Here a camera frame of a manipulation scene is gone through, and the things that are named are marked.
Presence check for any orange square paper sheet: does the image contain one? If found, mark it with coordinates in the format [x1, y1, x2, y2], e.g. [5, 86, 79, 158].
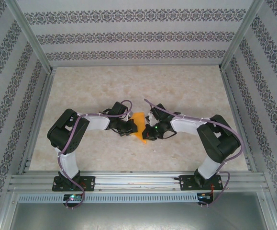
[130, 112, 150, 145]

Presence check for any grey sheet metal panel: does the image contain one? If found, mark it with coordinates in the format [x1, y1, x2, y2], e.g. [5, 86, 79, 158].
[9, 203, 269, 230]

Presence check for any small LED circuit board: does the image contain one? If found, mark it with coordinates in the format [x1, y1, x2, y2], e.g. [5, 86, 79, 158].
[197, 193, 214, 204]
[63, 193, 83, 204]

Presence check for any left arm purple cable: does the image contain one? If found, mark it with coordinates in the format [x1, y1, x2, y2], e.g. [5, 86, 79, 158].
[57, 100, 133, 210]

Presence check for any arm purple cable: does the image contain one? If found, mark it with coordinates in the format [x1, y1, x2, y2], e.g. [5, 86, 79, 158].
[57, 100, 133, 210]
[144, 98, 245, 209]

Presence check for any aluminium mounting rail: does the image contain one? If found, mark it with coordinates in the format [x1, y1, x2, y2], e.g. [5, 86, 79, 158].
[8, 170, 267, 192]

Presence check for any aluminium frame crossbar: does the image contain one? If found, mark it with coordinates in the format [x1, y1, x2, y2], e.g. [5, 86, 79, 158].
[49, 63, 223, 69]

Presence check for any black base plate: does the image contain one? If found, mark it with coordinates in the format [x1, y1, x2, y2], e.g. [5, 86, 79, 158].
[53, 176, 96, 192]
[179, 174, 224, 192]

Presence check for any grey slotted cable duct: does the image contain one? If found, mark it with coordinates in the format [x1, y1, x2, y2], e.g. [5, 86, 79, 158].
[17, 193, 199, 204]

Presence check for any aluminium frame side rail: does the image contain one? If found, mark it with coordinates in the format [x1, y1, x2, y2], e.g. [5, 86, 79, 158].
[18, 68, 57, 174]
[220, 69, 258, 173]

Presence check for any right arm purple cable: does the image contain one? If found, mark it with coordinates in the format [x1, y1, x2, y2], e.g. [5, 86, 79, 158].
[144, 98, 245, 209]

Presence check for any aluminium frame post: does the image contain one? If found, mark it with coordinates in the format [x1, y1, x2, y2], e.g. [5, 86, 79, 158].
[0, 190, 19, 230]
[5, 0, 55, 74]
[219, 0, 266, 72]
[257, 191, 277, 230]

